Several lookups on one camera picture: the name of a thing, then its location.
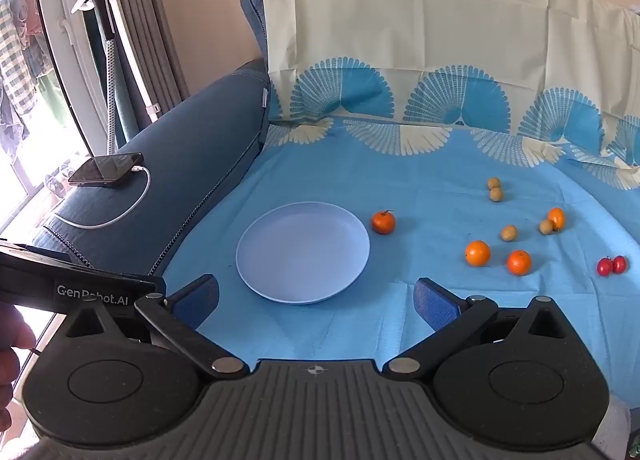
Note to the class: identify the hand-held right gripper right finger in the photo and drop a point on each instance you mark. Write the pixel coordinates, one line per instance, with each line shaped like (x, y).
(435, 302)

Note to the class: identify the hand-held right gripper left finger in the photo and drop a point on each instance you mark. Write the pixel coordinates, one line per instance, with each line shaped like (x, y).
(200, 297)

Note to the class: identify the orange mandarin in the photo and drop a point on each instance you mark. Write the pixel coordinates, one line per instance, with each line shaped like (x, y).
(477, 253)
(383, 223)
(519, 262)

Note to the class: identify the light blue plate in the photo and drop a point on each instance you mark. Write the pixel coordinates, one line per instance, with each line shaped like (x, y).
(300, 250)

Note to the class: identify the red cherry tomato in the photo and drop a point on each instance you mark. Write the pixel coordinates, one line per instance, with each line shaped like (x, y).
(604, 266)
(620, 264)

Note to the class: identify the person's left hand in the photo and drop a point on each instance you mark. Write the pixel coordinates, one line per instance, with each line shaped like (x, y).
(10, 335)

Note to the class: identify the black smartphone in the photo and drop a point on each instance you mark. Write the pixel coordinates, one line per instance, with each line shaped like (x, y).
(105, 170)

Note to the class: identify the blue and cream printed sheet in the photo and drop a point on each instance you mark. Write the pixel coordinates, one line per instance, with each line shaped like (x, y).
(425, 165)

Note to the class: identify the small orange kumquat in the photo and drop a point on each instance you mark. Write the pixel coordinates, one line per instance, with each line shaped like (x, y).
(557, 217)

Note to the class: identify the hanging plaid shirt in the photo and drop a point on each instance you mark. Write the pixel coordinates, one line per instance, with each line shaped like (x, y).
(17, 65)

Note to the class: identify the grey curtain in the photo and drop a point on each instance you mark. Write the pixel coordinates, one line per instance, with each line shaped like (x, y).
(160, 40)

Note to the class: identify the white window frame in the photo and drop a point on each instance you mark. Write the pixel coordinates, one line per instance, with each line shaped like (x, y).
(55, 40)

